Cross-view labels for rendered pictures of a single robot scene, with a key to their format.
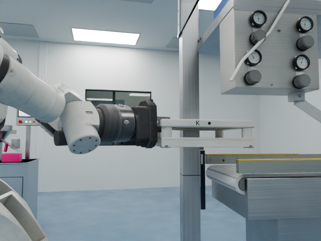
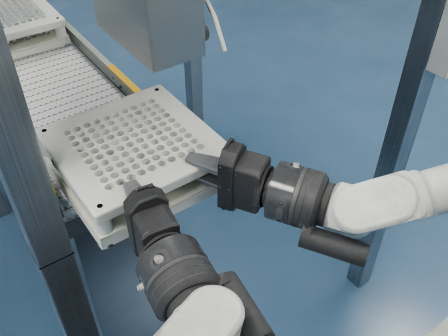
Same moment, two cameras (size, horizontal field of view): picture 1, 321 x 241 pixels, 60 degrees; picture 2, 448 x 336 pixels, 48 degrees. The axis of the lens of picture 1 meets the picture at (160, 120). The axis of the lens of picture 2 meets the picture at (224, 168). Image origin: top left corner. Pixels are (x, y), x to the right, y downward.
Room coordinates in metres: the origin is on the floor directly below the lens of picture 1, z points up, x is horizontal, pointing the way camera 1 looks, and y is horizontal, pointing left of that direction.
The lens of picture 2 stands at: (0.99, 0.52, 1.53)
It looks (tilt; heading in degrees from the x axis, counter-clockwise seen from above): 42 degrees down; 242
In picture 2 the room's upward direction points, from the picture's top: straight up
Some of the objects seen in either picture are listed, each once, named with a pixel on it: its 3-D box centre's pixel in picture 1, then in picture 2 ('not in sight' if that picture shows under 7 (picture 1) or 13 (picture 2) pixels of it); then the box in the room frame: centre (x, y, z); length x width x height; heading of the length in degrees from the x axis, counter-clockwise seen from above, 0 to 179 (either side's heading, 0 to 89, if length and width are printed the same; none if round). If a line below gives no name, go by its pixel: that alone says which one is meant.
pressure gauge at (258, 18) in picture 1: (258, 18); not in sight; (0.65, -0.24, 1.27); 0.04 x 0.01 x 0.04; 97
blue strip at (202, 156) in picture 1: (202, 179); not in sight; (0.97, -0.15, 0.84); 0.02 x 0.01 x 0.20; 97
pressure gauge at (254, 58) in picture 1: (253, 57); not in sight; (0.65, -0.22, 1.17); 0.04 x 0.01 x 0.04; 97
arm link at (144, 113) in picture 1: (132, 123); (262, 184); (0.69, 0.07, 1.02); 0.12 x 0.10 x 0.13; 130
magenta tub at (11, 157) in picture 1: (12, 157); not in sight; (2.77, 1.47, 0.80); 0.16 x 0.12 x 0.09; 103
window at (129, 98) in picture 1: (118, 118); not in sight; (5.74, 0.86, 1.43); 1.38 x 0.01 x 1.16; 103
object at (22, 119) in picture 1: (27, 131); not in sight; (3.12, 1.49, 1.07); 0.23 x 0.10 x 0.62; 103
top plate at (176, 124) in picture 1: (196, 125); (133, 144); (0.82, -0.11, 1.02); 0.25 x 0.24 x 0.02; 8
